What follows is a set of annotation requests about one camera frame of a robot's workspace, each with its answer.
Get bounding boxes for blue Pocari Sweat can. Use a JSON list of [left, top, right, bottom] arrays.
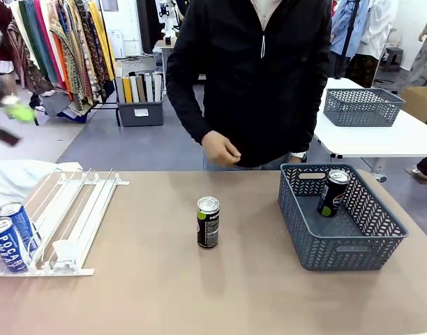
[[0, 216, 29, 274], [0, 201, 44, 258]]

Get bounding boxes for black Pepsi can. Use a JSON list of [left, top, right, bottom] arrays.
[[316, 169, 352, 218], [196, 195, 221, 250]]

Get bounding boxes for grey plastic woven basket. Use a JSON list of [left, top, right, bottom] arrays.
[[322, 88, 407, 128], [277, 162, 410, 272]]

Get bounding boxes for person's right forearm black sleeve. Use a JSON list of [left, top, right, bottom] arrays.
[[177, 100, 220, 147]]

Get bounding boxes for person's left forearm black sleeve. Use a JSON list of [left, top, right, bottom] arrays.
[[289, 111, 322, 155]]

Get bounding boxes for white plastic dispenser pusher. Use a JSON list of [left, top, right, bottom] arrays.
[[52, 239, 79, 269]]

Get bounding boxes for person's right hand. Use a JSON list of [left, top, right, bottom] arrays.
[[201, 131, 242, 165]]

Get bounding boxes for grey fabric pile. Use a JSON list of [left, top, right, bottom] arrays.
[[40, 89, 93, 125]]

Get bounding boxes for brown patterned hanging fabric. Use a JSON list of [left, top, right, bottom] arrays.
[[6, 20, 54, 96]]

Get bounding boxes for white crumpled cloth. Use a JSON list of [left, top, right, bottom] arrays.
[[0, 159, 84, 225]]

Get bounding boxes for orange hanging fabric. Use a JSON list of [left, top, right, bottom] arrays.
[[52, 33, 75, 102]]

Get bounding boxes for green hanging fabric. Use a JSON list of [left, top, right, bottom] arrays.
[[17, 0, 49, 77]]

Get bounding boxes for grey-blue hanging fabric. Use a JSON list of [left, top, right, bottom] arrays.
[[24, 0, 58, 85]]

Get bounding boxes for pink hanging fabric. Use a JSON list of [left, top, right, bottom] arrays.
[[33, 0, 67, 91]]

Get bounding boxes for cream hanging fabric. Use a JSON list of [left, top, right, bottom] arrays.
[[10, 0, 38, 69]]

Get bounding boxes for maroon garment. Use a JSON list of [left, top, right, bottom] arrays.
[[0, 0, 14, 62]]

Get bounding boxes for beige patterned hanging fabric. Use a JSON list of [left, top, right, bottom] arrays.
[[48, 0, 96, 110]]

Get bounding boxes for dark floral hanging fabric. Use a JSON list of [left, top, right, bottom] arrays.
[[73, 0, 109, 103]]

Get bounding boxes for grey sample board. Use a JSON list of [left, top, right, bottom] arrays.
[[115, 76, 126, 104]]

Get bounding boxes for yellow sample board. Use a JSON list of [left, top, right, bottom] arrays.
[[122, 76, 134, 104]]

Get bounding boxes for yellow hanging fabric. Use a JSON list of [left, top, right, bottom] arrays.
[[87, 1, 116, 82]]

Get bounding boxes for white sample board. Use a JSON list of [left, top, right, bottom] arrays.
[[143, 73, 155, 103], [129, 75, 141, 103], [152, 72, 163, 103]]

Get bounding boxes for white air purifier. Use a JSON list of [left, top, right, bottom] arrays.
[[107, 30, 126, 60]]

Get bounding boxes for grey storage bin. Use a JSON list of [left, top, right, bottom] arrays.
[[116, 100, 165, 128]]

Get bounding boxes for brown sample board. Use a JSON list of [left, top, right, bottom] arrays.
[[135, 75, 147, 103]]

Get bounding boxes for grey background workbench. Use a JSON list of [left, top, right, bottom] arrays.
[[153, 38, 179, 85]]

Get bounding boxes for black tall panel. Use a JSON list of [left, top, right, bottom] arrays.
[[136, 0, 162, 55]]

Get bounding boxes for person in black jacket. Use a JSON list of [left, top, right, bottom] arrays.
[[165, 0, 334, 172]]

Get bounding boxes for grey trousers on mannequin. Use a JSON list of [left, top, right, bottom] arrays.
[[331, 52, 351, 79]]

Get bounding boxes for blue shirt on mannequin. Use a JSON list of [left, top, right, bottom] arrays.
[[330, 0, 370, 59]]

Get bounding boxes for white side table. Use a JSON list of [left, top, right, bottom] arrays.
[[313, 77, 427, 184]]

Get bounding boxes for black stand pole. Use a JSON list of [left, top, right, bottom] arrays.
[[339, 0, 361, 81]]

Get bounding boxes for dark patterned skirt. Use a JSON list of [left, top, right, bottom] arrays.
[[345, 54, 380, 89]]

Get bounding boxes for white shirt on mannequin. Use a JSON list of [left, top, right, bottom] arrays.
[[356, 0, 400, 61]]

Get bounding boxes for grey plastic stool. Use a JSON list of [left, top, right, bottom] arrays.
[[380, 47, 405, 73]]

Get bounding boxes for brown cardboard box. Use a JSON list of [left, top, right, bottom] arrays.
[[401, 86, 427, 128]]

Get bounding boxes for mannequin in grey dress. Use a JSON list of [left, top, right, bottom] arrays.
[[408, 6, 427, 88]]

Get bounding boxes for black clothes rack frame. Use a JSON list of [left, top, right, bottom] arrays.
[[30, 101, 122, 128]]

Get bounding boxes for white wire can dispenser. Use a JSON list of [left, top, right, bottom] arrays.
[[0, 167, 130, 278]]

